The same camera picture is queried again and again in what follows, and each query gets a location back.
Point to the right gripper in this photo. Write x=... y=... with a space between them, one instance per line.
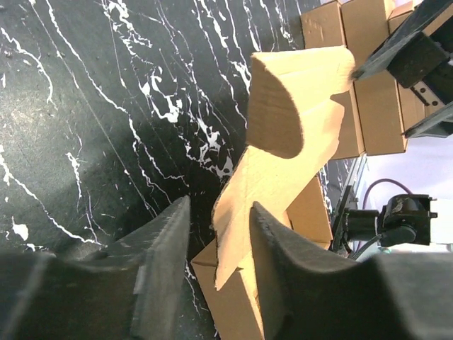
x=412 y=57

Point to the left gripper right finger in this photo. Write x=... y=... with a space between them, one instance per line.
x=306 y=292

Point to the cardboard box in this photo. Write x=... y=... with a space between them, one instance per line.
x=293 y=131

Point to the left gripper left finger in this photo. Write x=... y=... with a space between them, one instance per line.
x=129 y=290

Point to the stack of flat cardboard boxes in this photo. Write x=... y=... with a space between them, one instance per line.
x=377 y=109

